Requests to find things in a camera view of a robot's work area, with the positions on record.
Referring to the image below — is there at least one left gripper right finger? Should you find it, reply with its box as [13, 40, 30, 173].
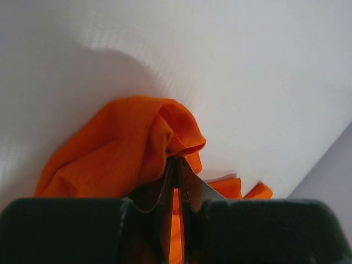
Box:
[177, 158, 351, 263]

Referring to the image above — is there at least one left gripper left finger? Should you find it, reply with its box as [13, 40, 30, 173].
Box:
[1, 158, 175, 263]

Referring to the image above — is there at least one orange t shirt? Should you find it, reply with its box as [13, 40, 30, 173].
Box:
[34, 95, 273, 264]

